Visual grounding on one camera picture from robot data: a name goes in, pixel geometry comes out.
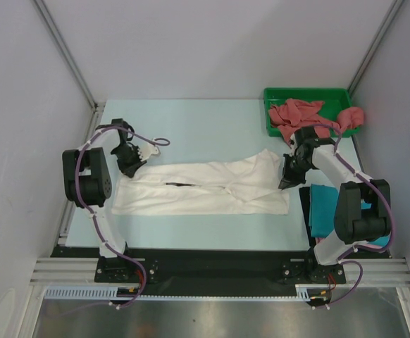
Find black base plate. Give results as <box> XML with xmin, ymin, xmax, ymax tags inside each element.
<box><xmin>51</xmin><ymin>247</ymin><xmax>346</xmax><ymax>297</ymax></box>

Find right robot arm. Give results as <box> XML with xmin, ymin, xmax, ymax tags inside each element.
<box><xmin>279</xmin><ymin>125</ymin><xmax>395</xmax><ymax>282</ymax></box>

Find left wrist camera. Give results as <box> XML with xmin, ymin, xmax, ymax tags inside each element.
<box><xmin>137</xmin><ymin>142</ymin><xmax>161</xmax><ymax>162</ymax></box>

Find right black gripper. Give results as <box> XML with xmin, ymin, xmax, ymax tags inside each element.
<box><xmin>279</xmin><ymin>153</ymin><xmax>314</xmax><ymax>190</ymax></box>

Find left aluminium frame post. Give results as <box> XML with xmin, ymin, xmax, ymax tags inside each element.
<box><xmin>30</xmin><ymin>0</ymin><xmax>99</xmax><ymax>110</ymax></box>

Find light blue cable duct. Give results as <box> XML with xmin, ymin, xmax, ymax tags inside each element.
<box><xmin>44</xmin><ymin>285</ymin><xmax>119</xmax><ymax>300</ymax></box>

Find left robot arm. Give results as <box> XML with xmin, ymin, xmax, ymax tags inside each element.
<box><xmin>62</xmin><ymin>118</ymin><xmax>146</xmax><ymax>283</ymax></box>

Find salmon red t-shirt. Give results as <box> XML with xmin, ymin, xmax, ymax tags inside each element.
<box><xmin>268</xmin><ymin>99</ymin><xmax>364</xmax><ymax>145</ymax></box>

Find teal folded t-shirt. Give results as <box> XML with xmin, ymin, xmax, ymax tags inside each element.
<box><xmin>310</xmin><ymin>182</ymin><xmax>392</xmax><ymax>252</ymax></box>

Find aluminium frame post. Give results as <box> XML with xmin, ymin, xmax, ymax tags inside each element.
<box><xmin>347</xmin><ymin>0</ymin><xmax>406</xmax><ymax>97</ymax></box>
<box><xmin>30</xmin><ymin>0</ymin><xmax>99</xmax><ymax>110</ymax></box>

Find white t-shirt with robot print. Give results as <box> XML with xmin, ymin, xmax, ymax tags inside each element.
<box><xmin>112</xmin><ymin>149</ymin><xmax>290</xmax><ymax>216</ymax></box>

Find green plastic bin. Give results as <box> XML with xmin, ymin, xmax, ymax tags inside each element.
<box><xmin>263</xmin><ymin>87</ymin><xmax>364</xmax><ymax>139</ymax></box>

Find right aluminium frame post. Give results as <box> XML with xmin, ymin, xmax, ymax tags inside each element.
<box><xmin>347</xmin><ymin>0</ymin><xmax>406</xmax><ymax>97</ymax></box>

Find aluminium front rail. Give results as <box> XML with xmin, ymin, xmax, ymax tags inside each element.
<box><xmin>30</xmin><ymin>258</ymin><xmax>410</xmax><ymax>287</ymax></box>

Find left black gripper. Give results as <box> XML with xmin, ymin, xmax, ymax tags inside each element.
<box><xmin>112</xmin><ymin>144</ymin><xmax>147</xmax><ymax>178</ymax></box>

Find pink folded t-shirt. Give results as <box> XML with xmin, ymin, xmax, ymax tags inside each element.
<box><xmin>362</xmin><ymin>237</ymin><xmax>389</xmax><ymax>249</ymax></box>

